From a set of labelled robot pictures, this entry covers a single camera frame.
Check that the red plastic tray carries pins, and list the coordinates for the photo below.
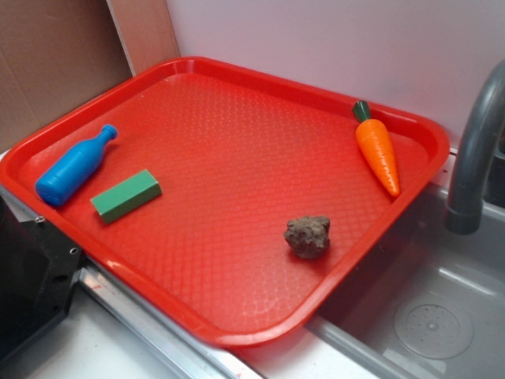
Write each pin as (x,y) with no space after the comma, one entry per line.
(237,155)

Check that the brown lumpy rock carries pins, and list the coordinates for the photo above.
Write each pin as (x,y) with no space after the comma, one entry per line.
(308,236)

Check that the green rectangular block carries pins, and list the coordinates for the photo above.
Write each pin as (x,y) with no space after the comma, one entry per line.
(126,196)

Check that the grey toy faucet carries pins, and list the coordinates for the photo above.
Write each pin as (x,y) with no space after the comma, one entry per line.
(478,174)

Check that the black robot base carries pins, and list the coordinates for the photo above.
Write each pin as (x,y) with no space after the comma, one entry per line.
(40,266)

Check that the grey plastic sink basin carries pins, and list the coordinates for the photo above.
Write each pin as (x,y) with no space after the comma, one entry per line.
(423,302)

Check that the orange toy carrot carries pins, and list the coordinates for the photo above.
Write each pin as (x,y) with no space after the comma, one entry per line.
(374,141)

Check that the brown cardboard panel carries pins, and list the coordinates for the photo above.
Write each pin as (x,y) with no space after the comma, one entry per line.
(58,55)

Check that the blue toy bottle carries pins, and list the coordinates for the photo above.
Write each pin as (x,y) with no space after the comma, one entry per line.
(74,168)

